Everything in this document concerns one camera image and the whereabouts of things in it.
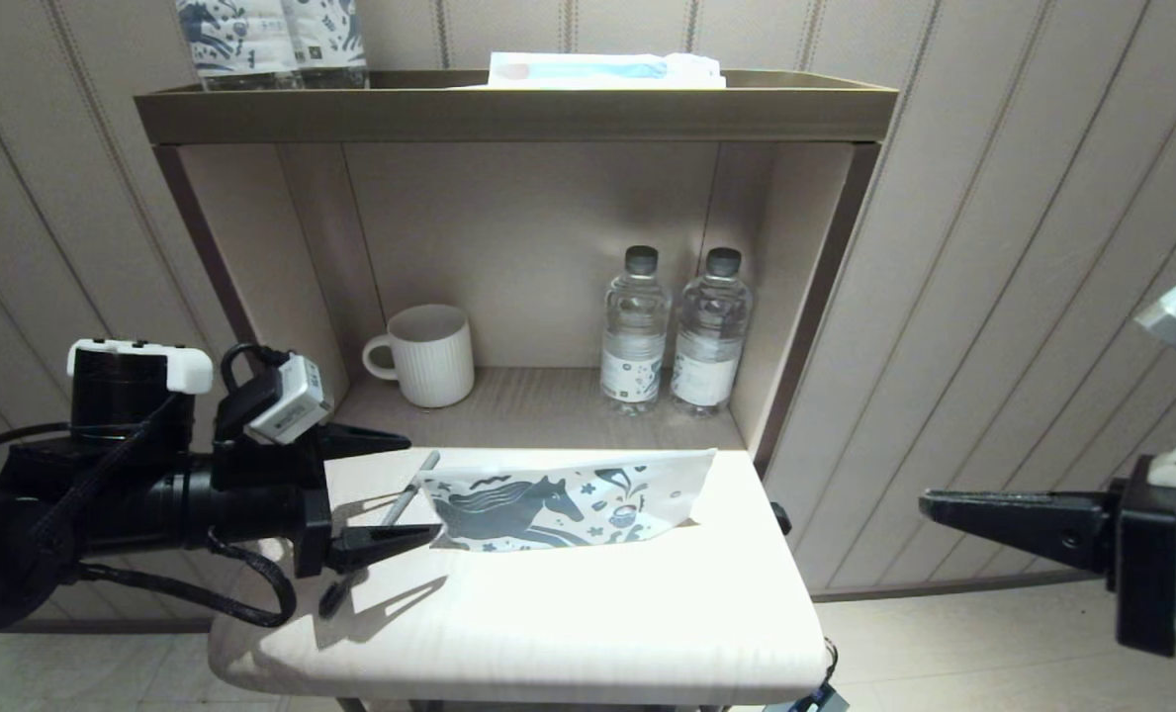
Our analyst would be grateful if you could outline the grey toothbrush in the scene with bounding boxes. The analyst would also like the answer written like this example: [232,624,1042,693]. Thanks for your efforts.
[317,451,442,621]

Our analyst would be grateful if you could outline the white horse-print pouch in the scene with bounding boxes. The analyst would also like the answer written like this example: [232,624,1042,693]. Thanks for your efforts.
[417,448,717,553]

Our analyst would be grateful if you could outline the white ribbed mug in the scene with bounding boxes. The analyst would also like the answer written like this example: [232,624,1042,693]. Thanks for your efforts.
[363,304,476,409]

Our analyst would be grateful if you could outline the beige wooden shelf unit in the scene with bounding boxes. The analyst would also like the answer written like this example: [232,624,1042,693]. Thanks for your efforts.
[135,69,900,712]

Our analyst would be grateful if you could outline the clear water bottle dark cap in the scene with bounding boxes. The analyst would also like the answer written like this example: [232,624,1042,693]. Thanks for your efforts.
[600,245,671,414]
[670,247,753,416]

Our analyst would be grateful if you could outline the patterned packages on top shelf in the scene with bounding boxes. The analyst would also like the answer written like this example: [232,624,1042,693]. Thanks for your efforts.
[174,0,302,92]

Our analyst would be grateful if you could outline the white blue flat package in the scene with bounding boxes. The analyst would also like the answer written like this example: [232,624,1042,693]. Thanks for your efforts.
[454,51,727,90]

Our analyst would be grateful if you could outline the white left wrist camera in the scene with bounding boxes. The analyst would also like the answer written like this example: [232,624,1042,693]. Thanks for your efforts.
[215,353,335,446]

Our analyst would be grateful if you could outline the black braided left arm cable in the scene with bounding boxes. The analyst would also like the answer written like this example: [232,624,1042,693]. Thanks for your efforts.
[73,529,299,631]

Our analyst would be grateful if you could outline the black left camera cable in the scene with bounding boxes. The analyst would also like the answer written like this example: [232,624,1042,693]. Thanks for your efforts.
[220,342,294,397]

